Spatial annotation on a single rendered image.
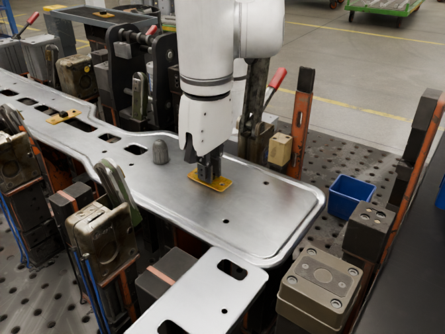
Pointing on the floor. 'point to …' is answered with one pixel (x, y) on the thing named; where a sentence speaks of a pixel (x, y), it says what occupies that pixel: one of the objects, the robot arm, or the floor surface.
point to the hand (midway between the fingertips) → (209, 168)
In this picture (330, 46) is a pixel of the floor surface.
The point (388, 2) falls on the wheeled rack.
